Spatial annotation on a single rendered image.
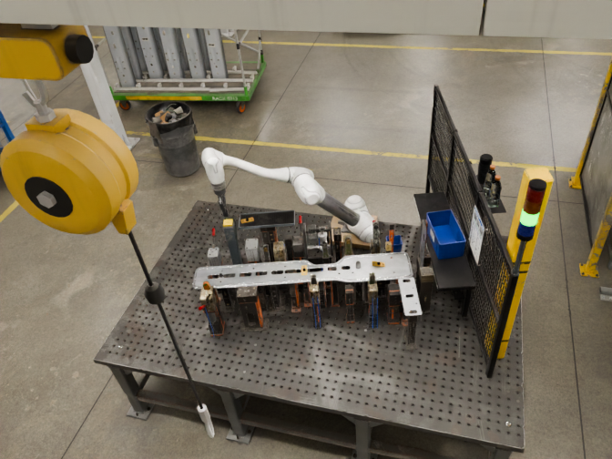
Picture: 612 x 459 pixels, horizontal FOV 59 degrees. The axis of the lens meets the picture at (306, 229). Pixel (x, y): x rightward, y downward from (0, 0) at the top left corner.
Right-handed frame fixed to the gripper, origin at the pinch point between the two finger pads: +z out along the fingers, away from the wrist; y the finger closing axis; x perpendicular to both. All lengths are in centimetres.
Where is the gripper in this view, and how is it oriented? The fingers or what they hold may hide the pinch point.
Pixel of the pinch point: (225, 211)
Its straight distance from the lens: 353.8
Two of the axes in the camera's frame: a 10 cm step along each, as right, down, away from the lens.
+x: 10.0, -0.7, -0.5
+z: 0.9, 7.4, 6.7
